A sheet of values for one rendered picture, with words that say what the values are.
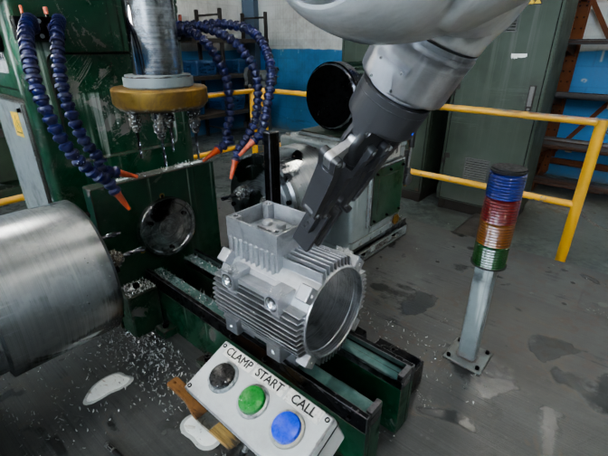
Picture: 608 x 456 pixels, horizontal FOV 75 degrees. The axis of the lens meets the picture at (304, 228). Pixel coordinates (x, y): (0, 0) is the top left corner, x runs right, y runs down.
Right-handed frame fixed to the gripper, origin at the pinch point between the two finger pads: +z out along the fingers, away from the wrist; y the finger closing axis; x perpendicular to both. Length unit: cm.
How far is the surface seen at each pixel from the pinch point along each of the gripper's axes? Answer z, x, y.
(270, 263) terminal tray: 14.1, -3.8, -1.1
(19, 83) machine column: 21, -65, 12
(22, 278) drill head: 22.7, -22.6, 27.2
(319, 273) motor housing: 8.5, 3.5, -2.5
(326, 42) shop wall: 177, -354, -494
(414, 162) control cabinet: 138, -78, -310
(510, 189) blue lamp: -6.7, 12.6, -33.5
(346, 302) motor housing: 19.6, 7.5, -12.9
